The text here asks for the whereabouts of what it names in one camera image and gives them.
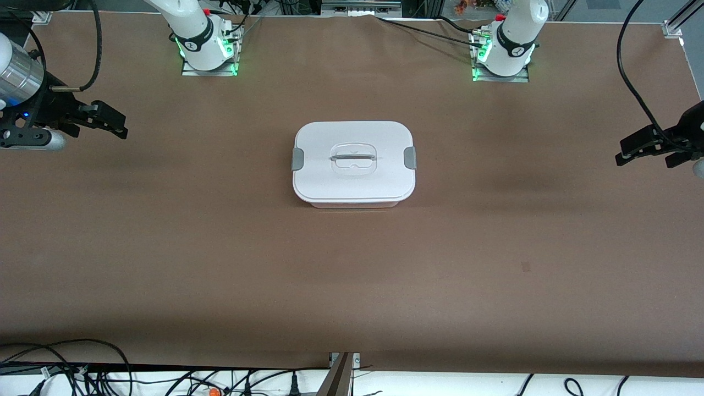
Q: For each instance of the small orange object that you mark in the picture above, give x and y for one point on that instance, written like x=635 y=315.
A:
x=213 y=392

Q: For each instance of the black power plug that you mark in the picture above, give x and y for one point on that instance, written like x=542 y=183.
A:
x=294 y=388

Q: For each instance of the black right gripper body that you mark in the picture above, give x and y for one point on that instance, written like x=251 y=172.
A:
x=53 y=106

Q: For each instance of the aluminium corner profile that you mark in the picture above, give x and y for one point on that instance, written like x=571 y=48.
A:
x=674 y=27

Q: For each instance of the brown table cover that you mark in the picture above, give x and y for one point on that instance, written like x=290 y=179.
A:
x=352 y=286

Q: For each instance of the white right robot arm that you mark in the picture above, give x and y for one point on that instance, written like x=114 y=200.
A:
x=190 y=22

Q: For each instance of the pink plastic storage box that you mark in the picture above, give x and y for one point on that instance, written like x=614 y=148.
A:
x=352 y=204

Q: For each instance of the aluminium frame profile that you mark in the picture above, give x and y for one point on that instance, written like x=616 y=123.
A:
x=338 y=382

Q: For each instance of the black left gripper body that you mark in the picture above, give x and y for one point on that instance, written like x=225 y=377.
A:
x=688 y=127

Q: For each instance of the white box lid grey clips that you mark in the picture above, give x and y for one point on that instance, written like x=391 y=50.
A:
x=352 y=184

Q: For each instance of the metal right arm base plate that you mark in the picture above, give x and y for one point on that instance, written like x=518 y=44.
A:
x=231 y=66

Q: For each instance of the grey metal background frame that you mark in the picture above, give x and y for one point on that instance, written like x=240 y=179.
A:
x=360 y=6

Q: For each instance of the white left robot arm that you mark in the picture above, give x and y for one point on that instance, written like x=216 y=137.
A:
x=517 y=33

